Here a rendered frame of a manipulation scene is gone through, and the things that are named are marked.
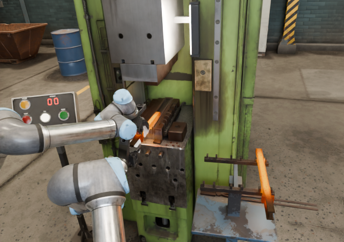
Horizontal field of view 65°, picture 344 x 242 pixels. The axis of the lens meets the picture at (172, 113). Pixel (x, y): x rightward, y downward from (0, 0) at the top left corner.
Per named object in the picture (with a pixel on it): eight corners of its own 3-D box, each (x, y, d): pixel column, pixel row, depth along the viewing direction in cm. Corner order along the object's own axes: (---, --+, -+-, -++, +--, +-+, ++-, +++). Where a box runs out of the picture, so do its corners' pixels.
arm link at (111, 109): (101, 125, 109) (121, 107, 112) (89, 116, 116) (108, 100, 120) (111, 137, 114) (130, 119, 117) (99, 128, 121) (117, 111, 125)
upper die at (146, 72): (157, 82, 139) (156, 64, 135) (122, 80, 144) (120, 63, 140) (177, 60, 175) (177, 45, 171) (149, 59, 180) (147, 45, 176)
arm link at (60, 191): (31, 207, 72) (73, 221, 115) (73, 199, 73) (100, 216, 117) (31, 165, 76) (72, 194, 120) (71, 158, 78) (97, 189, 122)
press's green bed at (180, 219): (188, 257, 188) (186, 208, 167) (138, 246, 197) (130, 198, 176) (201, 200, 235) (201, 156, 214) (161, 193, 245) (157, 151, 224)
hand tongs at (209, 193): (316, 205, 139) (317, 203, 138) (318, 211, 135) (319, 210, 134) (201, 189, 153) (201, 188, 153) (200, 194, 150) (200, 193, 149)
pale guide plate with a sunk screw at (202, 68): (211, 91, 147) (211, 61, 139) (194, 90, 149) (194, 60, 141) (211, 90, 148) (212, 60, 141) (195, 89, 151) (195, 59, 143)
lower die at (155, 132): (162, 140, 155) (161, 127, 151) (130, 136, 160) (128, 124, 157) (179, 108, 191) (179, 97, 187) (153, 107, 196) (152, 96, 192)
